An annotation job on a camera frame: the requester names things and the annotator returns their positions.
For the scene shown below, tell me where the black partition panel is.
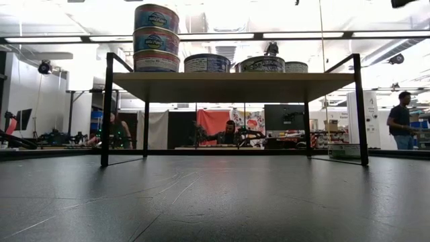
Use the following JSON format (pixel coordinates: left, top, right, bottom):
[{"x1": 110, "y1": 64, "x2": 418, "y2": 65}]
[{"x1": 167, "y1": 110, "x2": 198, "y2": 149}]

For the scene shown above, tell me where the wooden shelf with black legs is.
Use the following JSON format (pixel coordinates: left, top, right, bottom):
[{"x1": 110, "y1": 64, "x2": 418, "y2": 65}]
[{"x1": 99, "y1": 52, "x2": 370, "y2": 168}]

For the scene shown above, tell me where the white curtain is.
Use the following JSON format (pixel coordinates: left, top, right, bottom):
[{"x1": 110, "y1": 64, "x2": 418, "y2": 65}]
[{"x1": 149, "y1": 110, "x2": 169, "y2": 151}]

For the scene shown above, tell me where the blue can with silver lid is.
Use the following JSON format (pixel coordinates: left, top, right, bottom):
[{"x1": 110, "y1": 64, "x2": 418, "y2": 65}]
[{"x1": 183, "y1": 53, "x2": 232, "y2": 74}]

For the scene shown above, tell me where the black table mat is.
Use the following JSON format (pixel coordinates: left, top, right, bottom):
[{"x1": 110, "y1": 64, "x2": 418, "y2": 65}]
[{"x1": 0, "y1": 153, "x2": 430, "y2": 242}]

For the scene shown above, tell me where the storage rack with bins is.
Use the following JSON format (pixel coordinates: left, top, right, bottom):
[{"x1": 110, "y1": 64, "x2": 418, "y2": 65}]
[{"x1": 415, "y1": 110, "x2": 430, "y2": 151}]

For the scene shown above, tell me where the teal skipjack tuna can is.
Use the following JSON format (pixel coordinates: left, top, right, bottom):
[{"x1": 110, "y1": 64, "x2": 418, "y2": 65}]
[{"x1": 285, "y1": 60, "x2": 309, "y2": 73}]

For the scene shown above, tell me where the ceiling air vent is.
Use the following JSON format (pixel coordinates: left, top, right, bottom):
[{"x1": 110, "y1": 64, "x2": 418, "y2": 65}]
[{"x1": 214, "y1": 45, "x2": 238, "y2": 63}]

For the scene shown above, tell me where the overhead bar with light strips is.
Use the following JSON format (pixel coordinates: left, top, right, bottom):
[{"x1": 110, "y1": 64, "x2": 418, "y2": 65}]
[{"x1": 0, "y1": 30, "x2": 430, "y2": 44}]

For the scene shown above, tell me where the black monitor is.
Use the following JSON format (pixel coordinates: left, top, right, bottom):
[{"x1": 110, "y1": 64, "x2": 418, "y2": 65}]
[{"x1": 11, "y1": 108, "x2": 34, "y2": 132}]

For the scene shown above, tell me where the black ceiling spotlight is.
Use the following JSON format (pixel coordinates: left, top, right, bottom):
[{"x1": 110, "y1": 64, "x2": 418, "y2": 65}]
[
  {"x1": 388, "y1": 52, "x2": 405, "y2": 65},
  {"x1": 37, "y1": 59, "x2": 53, "y2": 75},
  {"x1": 265, "y1": 42, "x2": 280, "y2": 57}
]

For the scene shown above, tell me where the black screen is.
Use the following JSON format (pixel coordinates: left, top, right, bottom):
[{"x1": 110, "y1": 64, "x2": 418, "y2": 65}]
[{"x1": 264, "y1": 104, "x2": 306, "y2": 132}]

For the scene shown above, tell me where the floral printed cloth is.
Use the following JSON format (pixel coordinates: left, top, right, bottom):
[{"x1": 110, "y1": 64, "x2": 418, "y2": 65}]
[{"x1": 231, "y1": 108, "x2": 266, "y2": 146}]

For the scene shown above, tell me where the red cloth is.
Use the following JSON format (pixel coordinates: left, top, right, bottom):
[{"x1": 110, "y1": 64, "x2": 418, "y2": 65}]
[{"x1": 197, "y1": 109, "x2": 232, "y2": 146}]

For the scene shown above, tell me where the white pillar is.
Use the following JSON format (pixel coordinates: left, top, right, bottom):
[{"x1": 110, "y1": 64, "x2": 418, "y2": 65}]
[{"x1": 347, "y1": 90, "x2": 382, "y2": 149}]

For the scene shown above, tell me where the gold-lid blue striped can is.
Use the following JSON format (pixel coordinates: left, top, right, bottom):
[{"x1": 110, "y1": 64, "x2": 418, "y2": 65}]
[
  {"x1": 134, "y1": 3, "x2": 180, "y2": 34},
  {"x1": 132, "y1": 26, "x2": 181, "y2": 55},
  {"x1": 132, "y1": 49, "x2": 181, "y2": 73}
]

